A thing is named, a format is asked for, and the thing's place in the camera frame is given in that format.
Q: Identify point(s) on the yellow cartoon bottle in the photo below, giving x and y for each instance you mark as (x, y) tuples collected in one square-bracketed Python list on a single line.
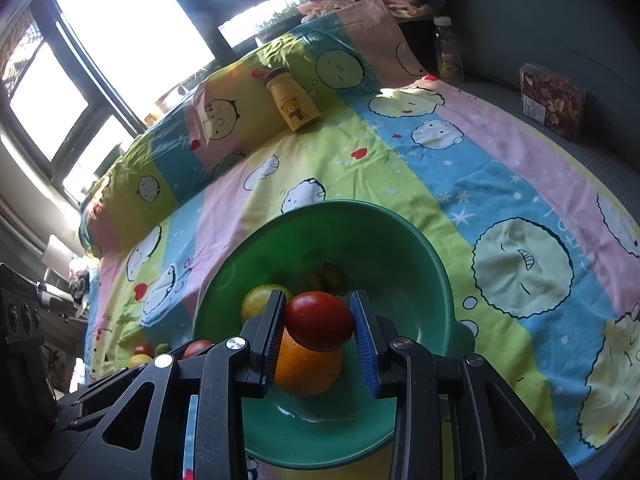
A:
[(290, 100)]

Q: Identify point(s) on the colourful cartoon printed bedsheet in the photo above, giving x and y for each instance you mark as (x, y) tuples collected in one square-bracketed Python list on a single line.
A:
[(500, 185)]

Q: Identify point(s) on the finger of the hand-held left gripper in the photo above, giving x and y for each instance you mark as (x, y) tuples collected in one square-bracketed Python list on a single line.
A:
[(95, 397)]

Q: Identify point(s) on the red cherry tomato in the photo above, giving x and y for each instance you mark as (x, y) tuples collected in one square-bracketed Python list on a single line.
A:
[(320, 320), (142, 349), (197, 347)]

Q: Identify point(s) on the dark framed window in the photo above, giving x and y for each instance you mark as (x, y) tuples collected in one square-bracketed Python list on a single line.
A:
[(125, 20)]

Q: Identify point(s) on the green plastic bowl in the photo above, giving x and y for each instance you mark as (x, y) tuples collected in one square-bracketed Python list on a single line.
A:
[(400, 280)]

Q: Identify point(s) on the orange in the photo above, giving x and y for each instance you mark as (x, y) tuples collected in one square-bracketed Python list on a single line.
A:
[(305, 370)]

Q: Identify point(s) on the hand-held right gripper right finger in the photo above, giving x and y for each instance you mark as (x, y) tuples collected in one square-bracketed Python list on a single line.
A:
[(362, 340)]

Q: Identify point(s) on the yellow lemon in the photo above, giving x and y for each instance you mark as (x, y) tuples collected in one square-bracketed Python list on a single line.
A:
[(139, 361)]

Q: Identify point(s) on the clear dried snack box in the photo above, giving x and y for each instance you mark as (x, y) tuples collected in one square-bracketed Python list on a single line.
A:
[(552, 100)]

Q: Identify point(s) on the small green fruit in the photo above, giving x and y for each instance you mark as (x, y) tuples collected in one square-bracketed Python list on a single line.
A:
[(332, 275), (162, 347)]

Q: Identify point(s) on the yellow-green citrus fruit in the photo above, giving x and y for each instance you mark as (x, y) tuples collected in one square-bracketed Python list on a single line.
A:
[(257, 300)]

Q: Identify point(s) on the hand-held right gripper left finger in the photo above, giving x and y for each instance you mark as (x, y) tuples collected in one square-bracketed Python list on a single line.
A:
[(275, 330)]

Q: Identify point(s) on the clear plastic bottle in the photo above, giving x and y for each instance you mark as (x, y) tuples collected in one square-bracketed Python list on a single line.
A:
[(447, 50)]

